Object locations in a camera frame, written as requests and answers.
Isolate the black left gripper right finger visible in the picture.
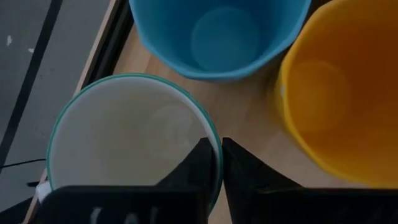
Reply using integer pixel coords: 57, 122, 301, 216
222, 137, 304, 224

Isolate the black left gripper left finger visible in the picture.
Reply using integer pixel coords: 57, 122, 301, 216
157, 137, 219, 215

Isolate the white mug with blue pattern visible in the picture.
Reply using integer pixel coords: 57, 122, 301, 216
35, 73, 224, 215

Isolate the plain yellow mug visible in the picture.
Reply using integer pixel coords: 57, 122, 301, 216
275, 0, 398, 189

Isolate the long black floor cable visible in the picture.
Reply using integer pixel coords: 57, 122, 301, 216
0, 158, 47, 169

